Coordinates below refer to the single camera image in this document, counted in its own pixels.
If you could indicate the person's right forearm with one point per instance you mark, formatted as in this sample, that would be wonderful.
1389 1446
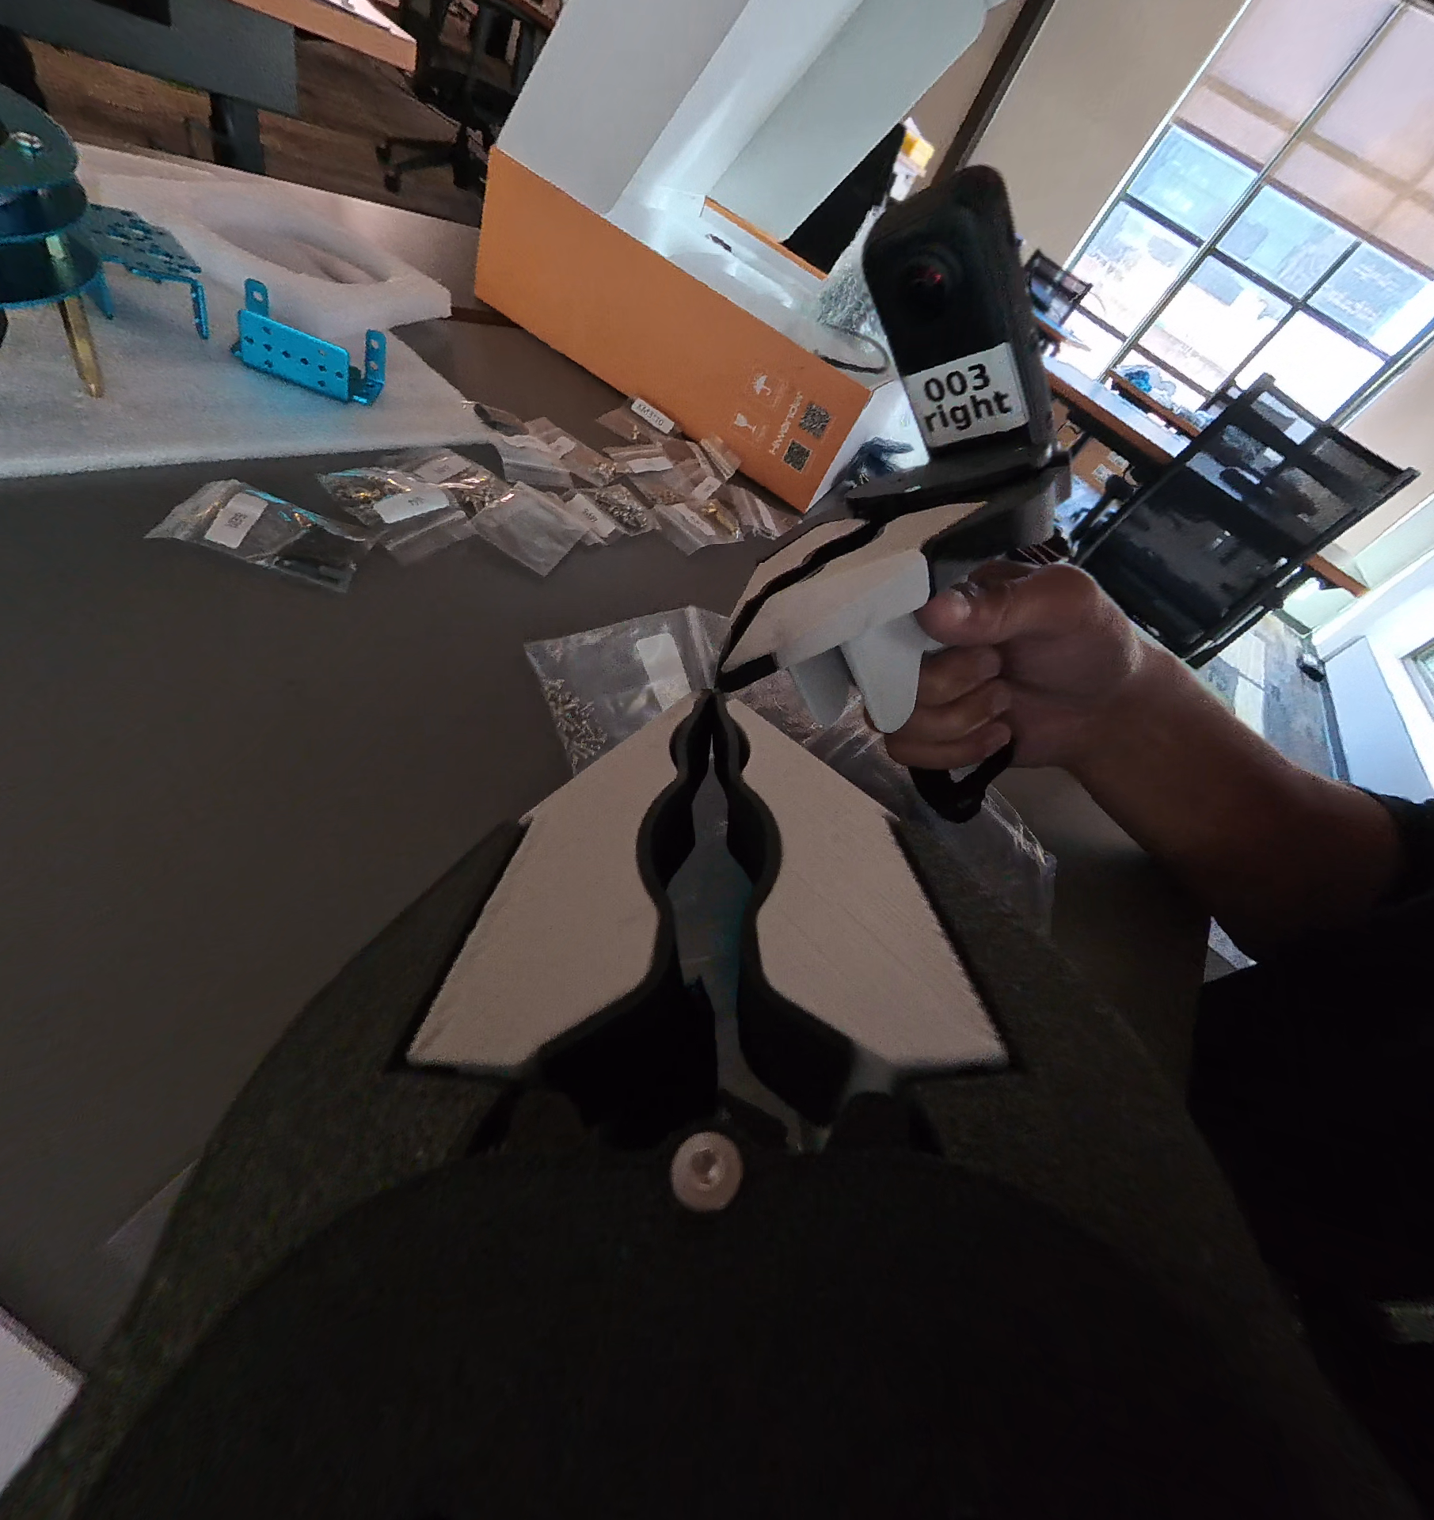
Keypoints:
1238 785

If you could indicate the black rolling office chair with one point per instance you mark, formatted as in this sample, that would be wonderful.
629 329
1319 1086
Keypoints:
455 73

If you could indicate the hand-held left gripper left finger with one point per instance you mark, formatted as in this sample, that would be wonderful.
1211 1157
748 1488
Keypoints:
550 938

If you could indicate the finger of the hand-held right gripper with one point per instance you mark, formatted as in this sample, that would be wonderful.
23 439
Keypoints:
841 602
786 559

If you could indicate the black mesh office chair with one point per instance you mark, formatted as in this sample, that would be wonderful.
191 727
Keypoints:
1238 524

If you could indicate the large clear plastic bag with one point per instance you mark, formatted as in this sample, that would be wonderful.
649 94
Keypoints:
1013 855

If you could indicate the pile of small hardware bags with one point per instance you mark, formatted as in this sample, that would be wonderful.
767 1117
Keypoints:
513 524

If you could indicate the grey desk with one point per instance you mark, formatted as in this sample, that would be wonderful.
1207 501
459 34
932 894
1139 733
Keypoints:
253 772

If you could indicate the white foam sheet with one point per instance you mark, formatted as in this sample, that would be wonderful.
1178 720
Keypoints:
193 416

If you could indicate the grey side table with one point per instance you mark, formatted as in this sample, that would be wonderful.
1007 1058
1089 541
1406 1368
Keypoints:
133 48

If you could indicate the blue toy robot arm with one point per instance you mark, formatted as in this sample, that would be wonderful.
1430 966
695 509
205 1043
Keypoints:
15 237

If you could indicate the white foam block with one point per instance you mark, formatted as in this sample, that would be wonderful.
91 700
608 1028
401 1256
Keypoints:
407 298

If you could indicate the blue perforated bracket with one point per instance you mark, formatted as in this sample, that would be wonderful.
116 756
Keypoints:
145 251

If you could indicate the person's right hand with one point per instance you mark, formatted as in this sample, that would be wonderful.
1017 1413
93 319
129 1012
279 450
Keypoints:
1025 665

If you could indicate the large grid window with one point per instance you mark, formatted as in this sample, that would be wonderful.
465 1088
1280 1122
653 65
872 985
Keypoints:
1263 274

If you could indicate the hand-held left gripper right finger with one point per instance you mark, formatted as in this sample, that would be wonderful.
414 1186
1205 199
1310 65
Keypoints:
870 938

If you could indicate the bubble wrap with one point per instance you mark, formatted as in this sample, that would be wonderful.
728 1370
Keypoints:
846 298

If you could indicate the dark blue plastic packet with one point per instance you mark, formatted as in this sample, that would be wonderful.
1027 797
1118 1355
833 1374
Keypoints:
875 464

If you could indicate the orange and white cardboard box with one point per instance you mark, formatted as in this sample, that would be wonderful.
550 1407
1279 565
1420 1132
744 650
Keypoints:
622 321

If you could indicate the wooden office desk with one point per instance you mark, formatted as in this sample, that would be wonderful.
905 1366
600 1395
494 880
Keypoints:
1131 416

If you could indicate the blue short U bracket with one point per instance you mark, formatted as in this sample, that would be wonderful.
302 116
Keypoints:
300 358

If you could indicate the clear screw bag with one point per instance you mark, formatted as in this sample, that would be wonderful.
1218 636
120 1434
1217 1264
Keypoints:
622 677

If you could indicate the person's black shirt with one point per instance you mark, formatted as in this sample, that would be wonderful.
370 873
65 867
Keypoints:
1358 1128

